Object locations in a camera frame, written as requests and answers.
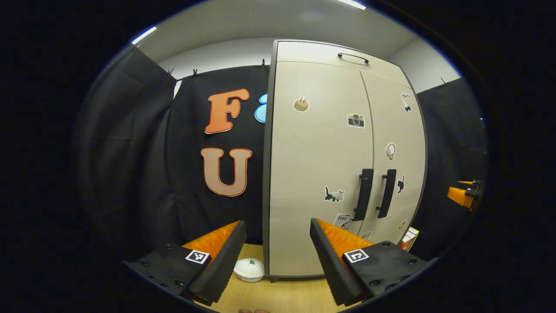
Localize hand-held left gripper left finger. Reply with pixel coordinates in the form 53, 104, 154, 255
124, 220, 247, 307

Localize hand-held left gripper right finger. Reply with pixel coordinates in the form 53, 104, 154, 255
310, 217, 428, 307

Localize white cabinet door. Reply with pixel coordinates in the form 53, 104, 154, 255
268, 61, 374, 276
361, 70, 427, 244

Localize white shoe cabinet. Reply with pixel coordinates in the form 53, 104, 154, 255
262, 39, 428, 281

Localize white cabinet drawer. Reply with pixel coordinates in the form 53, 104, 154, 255
276, 40, 411, 87

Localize white round bowl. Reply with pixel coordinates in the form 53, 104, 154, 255
233, 258, 265, 283

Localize black backdrop cloth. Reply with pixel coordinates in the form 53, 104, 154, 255
413, 77, 489, 257
76, 46, 272, 261

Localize orange and white box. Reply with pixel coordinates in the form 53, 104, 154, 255
399, 226, 420, 253

